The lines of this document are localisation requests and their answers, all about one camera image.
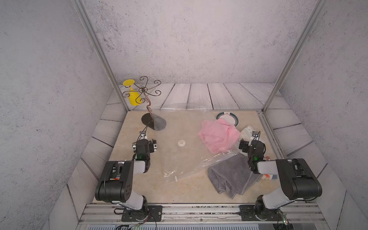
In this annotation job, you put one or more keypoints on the yellow plastic goblet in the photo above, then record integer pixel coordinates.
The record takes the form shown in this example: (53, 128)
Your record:
(133, 96)

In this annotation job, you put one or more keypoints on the white round bag valve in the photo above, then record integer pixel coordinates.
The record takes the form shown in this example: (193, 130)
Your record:
(181, 143)

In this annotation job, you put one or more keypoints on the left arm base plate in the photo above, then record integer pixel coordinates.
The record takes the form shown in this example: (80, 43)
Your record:
(150, 213)

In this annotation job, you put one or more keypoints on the grey folded towel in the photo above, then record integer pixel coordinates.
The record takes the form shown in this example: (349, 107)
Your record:
(232, 176)

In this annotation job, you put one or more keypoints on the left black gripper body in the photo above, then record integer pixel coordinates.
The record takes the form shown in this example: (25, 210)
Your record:
(150, 147)

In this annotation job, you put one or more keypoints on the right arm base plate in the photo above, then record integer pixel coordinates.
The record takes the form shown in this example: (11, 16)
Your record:
(251, 213)

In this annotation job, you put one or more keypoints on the red patterned cloth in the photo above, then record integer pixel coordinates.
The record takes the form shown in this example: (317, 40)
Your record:
(268, 176)

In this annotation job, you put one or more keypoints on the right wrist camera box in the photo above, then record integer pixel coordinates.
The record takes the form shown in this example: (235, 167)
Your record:
(255, 135)

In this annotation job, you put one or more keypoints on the brown wire jewellery stand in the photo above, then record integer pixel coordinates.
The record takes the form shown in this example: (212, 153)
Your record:
(149, 119)

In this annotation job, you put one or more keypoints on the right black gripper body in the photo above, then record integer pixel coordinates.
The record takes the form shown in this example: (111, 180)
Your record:
(247, 149)

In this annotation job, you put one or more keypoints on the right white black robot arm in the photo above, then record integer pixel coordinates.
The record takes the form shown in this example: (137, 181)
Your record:
(297, 181)

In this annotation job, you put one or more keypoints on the clear plastic vacuum bag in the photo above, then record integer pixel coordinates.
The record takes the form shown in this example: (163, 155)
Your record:
(180, 162)

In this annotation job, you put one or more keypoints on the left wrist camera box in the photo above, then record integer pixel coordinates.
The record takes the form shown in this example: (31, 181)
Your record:
(143, 135)

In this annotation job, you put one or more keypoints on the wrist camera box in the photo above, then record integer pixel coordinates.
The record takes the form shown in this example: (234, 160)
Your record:
(143, 135)
(255, 135)

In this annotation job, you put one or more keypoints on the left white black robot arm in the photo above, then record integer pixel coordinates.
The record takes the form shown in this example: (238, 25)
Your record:
(115, 185)

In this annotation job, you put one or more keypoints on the pink fluffy towel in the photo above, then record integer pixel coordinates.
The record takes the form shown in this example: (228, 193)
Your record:
(219, 136)

